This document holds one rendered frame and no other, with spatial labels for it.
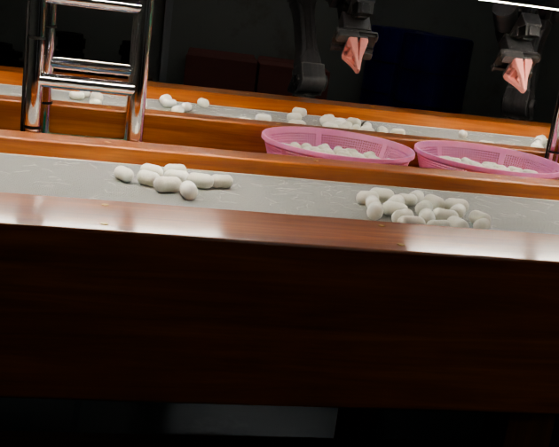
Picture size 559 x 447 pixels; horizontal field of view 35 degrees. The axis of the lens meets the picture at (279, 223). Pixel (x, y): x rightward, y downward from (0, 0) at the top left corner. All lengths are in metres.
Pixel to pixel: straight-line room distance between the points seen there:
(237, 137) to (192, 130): 0.08
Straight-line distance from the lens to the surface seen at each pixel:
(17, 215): 0.90
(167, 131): 1.61
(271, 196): 1.19
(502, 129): 2.18
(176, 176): 1.18
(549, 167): 1.68
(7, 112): 1.61
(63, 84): 1.33
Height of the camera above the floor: 1.02
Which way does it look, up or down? 15 degrees down
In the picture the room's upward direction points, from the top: 7 degrees clockwise
